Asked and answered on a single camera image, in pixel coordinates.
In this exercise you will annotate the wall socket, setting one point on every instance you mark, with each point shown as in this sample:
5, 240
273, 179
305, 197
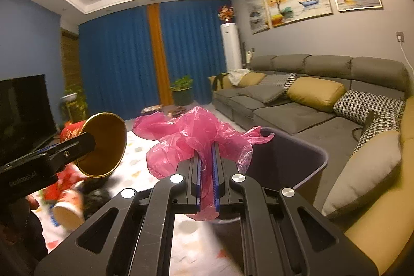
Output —
400, 37

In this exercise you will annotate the black television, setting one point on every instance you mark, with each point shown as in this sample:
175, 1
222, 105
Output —
26, 120

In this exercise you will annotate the potted green plant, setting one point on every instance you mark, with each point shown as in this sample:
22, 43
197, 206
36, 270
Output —
182, 91

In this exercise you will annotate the blue curtain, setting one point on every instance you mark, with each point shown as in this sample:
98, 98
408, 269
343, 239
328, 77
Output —
116, 57

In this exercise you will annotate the white standing air conditioner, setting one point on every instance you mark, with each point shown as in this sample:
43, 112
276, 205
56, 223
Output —
231, 45

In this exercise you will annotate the dark grey cushion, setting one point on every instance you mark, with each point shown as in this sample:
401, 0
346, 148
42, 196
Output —
263, 93

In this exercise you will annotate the grey sectional sofa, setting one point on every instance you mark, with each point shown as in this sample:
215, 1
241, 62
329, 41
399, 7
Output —
345, 141

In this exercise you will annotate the orange curtain strip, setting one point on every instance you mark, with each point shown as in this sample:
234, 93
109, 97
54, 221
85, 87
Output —
160, 63

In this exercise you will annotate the yellow cushion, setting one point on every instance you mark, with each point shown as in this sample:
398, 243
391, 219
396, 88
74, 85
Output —
316, 93
251, 78

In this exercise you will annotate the patterned white tablecloth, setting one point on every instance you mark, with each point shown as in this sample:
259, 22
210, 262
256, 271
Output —
195, 250

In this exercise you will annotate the far yellow cushion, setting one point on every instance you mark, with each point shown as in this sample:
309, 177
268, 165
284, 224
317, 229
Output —
251, 78

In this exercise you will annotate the white apple paper cup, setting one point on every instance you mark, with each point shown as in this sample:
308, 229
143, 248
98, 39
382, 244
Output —
68, 211

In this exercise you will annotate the black plastic bag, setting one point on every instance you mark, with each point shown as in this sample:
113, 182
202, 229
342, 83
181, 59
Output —
95, 195

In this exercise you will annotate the red foil snack bag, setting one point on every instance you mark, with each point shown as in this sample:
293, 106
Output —
66, 179

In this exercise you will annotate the plant on stand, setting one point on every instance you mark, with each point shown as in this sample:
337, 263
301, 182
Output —
73, 104

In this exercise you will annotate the far patterned cushion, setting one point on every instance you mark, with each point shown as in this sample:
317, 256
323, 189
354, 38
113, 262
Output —
280, 80

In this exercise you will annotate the red flower decoration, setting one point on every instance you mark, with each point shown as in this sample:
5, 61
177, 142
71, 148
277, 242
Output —
226, 14

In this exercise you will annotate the light grey cushion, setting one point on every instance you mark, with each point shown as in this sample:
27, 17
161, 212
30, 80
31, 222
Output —
367, 174

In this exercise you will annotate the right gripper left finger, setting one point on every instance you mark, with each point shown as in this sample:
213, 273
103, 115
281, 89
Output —
132, 233

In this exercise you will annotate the black white patterned cushion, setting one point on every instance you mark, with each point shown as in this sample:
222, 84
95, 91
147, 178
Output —
355, 106

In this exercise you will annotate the left small painting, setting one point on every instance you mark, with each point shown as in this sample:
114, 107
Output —
257, 16

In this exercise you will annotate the pink plastic bag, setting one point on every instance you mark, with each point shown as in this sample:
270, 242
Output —
195, 132

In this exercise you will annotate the red snake paper cup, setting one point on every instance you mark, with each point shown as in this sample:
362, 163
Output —
110, 135

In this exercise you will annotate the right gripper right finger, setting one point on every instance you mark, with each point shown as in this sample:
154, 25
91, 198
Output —
282, 233

